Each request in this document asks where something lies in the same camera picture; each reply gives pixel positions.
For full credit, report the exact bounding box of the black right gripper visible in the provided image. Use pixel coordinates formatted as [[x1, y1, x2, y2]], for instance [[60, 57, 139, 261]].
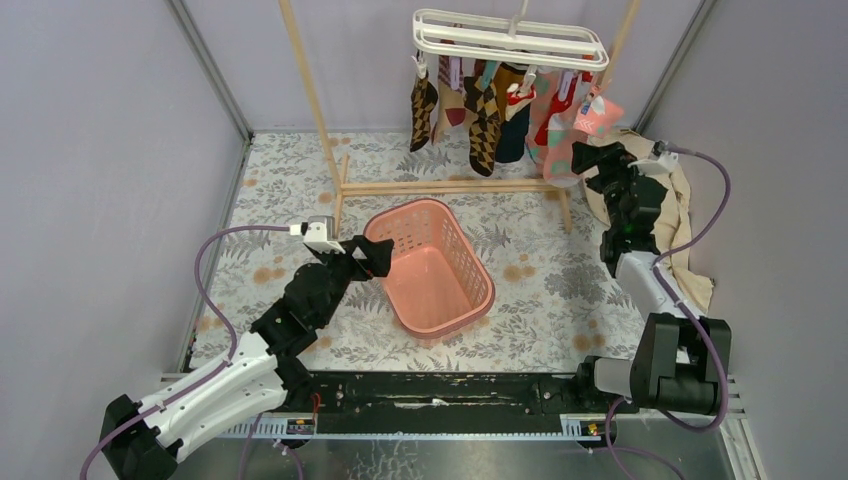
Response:
[[571, 142, 655, 231]]

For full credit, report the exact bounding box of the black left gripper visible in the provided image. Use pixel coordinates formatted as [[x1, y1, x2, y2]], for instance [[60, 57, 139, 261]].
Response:
[[314, 237, 394, 329]]

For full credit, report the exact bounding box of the pink laundry basket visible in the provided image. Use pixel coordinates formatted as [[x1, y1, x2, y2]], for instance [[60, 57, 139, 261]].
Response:
[[364, 198, 496, 340]]

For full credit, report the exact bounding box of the wooden clothes rack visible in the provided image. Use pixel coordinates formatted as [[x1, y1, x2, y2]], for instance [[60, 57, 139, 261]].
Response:
[[278, 0, 643, 238]]

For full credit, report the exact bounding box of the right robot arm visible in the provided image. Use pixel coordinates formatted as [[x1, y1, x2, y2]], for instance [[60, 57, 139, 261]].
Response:
[[571, 142, 732, 422]]

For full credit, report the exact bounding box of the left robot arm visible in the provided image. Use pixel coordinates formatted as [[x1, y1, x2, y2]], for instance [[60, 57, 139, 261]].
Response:
[[96, 235, 395, 479]]

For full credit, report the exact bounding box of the white plastic clip hanger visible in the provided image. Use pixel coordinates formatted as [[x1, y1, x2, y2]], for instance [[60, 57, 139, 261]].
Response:
[[412, 3, 610, 73]]

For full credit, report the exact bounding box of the red snowflake sock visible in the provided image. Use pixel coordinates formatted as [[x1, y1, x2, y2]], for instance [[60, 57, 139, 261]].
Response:
[[535, 72, 581, 146]]

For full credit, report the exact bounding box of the navy sock red cuff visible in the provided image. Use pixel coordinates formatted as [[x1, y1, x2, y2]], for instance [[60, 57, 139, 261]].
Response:
[[495, 83, 536, 164]]

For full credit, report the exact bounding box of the pink green patterned sock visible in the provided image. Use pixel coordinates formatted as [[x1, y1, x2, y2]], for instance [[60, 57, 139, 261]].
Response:
[[525, 70, 563, 173]]

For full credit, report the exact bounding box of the brown argyle sock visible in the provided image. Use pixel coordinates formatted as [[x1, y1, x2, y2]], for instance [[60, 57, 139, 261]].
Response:
[[409, 67, 438, 152], [464, 60, 501, 177]]

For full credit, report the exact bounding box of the mustard yellow sock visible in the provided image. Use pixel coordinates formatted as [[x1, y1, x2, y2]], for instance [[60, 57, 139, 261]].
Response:
[[493, 62, 527, 110]]

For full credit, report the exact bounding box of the floral patterned mat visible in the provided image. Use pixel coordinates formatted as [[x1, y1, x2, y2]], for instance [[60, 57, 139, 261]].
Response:
[[188, 133, 644, 372]]

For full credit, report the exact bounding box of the beige cloth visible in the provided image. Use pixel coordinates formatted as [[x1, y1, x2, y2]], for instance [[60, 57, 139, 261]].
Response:
[[582, 130, 714, 312]]

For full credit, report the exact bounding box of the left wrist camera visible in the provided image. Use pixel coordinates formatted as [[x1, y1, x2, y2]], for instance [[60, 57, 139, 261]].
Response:
[[288, 215, 345, 254]]

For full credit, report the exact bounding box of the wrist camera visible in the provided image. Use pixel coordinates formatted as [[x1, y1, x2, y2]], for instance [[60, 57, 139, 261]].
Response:
[[628, 141, 679, 176], [288, 215, 345, 254]]

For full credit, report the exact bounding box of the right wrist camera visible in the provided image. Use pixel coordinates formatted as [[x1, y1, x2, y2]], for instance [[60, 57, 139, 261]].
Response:
[[628, 141, 679, 176]]

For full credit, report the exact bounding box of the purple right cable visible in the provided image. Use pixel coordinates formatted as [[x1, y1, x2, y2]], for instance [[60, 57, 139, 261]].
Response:
[[604, 141, 733, 480]]

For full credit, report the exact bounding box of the purple cable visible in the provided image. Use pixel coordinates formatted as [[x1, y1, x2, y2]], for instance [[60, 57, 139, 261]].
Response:
[[604, 141, 733, 480], [79, 225, 309, 480]]

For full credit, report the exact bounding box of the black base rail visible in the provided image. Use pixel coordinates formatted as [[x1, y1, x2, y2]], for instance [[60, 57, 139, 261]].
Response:
[[271, 371, 615, 437]]

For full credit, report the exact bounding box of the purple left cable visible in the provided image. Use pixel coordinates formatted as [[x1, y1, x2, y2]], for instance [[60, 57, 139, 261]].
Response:
[[79, 225, 309, 480]]

